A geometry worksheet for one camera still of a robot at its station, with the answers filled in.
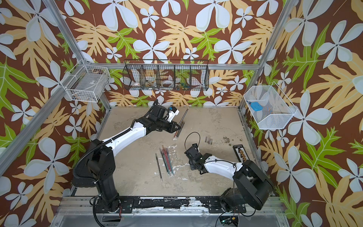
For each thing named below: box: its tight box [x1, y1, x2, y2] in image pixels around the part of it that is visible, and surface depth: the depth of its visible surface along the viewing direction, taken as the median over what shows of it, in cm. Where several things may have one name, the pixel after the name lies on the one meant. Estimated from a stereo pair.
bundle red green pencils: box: [159, 144, 175, 178], surface depth 92 cm
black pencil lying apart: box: [155, 153, 164, 183], surface depth 88 cm
